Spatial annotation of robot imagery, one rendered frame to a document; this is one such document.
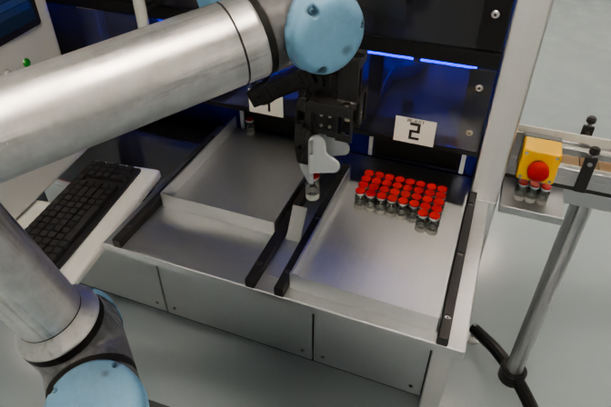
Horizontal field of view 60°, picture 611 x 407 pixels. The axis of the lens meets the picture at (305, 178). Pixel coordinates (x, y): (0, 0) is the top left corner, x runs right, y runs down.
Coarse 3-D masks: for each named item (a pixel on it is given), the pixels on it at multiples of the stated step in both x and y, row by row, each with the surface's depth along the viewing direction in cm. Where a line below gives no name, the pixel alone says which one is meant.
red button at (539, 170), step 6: (534, 162) 102; (540, 162) 102; (528, 168) 102; (534, 168) 101; (540, 168) 101; (546, 168) 101; (528, 174) 102; (534, 174) 102; (540, 174) 101; (546, 174) 101; (534, 180) 103; (540, 180) 102
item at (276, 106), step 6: (276, 102) 118; (282, 102) 118; (252, 108) 122; (258, 108) 121; (264, 108) 120; (270, 108) 120; (276, 108) 119; (282, 108) 119; (270, 114) 121; (276, 114) 120; (282, 114) 120
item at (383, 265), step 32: (352, 192) 116; (320, 224) 103; (352, 224) 107; (384, 224) 107; (448, 224) 107; (320, 256) 100; (352, 256) 100; (384, 256) 100; (416, 256) 100; (448, 256) 100; (320, 288) 91; (352, 288) 94; (384, 288) 94; (416, 288) 94; (416, 320) 86
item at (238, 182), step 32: (224, 128) 131; (192, 160) 120; (224, 160) 125; (256, 160) 125; (288, 160) 125; (192, 192) 116; (224, 192) 116; (256, 192) 116; (288, 192) 116; (256, 224) 105
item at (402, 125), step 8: (400, 120) 109; (408, 120) 109; (416, 120) 108; (424, 120) 108; (400, 128) 110; (408, 128) 110; (416, 128) 109; (424, 128) 108; (432, 128) 108; (400, 136) 112; (416, 136) 110; (424, 136) 110; (432, 136) 109; (424, 144) 111; (432, 144) 110
